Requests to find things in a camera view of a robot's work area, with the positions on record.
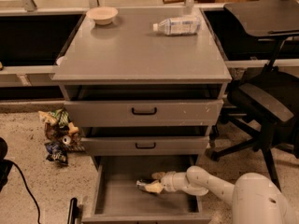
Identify green snack bag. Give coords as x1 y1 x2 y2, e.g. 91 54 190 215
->
38 108 69 128

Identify grey drawer cabinet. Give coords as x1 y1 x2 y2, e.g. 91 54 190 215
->
51 7 233 173

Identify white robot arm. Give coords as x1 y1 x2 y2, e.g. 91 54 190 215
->
138 166 298 224

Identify blue snack bag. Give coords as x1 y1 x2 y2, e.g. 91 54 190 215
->
45 141 68 165

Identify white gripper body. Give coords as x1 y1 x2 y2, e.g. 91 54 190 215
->
160 172 176 192

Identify black device at left edge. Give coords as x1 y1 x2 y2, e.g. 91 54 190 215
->
0 137 13 191

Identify beige bowl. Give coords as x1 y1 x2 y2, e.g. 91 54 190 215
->
86 7 118 25

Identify black office chair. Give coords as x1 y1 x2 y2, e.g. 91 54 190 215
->
206 0 299 185

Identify grey top drawer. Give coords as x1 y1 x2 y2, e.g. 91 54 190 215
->
64 86 222 127

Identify black cable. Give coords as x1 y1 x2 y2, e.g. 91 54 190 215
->
8 160 43 224

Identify clear plastic water bottle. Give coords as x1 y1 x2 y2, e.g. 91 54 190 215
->
152 16 201 35

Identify black post at bottom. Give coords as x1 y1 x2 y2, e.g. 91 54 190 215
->
67 198 78 224

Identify grey bottom drawer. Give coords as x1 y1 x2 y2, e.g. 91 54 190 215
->
82 156 210 224

